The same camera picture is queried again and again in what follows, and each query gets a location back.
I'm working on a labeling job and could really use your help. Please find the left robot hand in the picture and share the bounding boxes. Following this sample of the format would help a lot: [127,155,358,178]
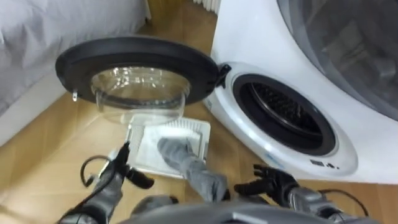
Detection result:
[98,141,155,190]

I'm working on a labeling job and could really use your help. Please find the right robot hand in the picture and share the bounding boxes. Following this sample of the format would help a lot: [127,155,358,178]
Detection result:
[233,164,300,207]

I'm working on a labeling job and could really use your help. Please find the grey cloth garment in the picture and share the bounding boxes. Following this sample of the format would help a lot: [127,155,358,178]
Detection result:
[157,138,231,203]

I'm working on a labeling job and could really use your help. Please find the white plastic laundry basket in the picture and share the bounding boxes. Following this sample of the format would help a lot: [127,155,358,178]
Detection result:
[108,116,211,180]

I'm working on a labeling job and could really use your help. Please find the robot legs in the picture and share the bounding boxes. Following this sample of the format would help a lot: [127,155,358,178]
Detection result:
[130,195,180,217]

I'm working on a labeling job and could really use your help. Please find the robot body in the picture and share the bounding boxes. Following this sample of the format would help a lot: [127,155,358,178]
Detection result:
[119,202,382,224]

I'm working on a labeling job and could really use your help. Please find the round black washing machine door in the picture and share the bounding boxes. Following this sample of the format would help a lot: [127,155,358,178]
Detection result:
[55,35,233,125]

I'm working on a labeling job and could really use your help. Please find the white stacked washing machines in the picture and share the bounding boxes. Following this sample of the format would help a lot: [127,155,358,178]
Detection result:
[203,0,398,185]

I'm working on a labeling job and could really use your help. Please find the grey bed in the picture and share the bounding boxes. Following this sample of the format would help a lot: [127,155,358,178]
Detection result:
[0,0,152,147]

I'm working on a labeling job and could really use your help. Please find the beige pleated curtain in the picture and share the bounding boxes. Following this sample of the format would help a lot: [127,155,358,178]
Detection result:
[192,0,222,15]

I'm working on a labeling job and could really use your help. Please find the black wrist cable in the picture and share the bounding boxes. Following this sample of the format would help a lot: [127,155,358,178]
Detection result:
[80,154,110,188]
[317,189,370,218]

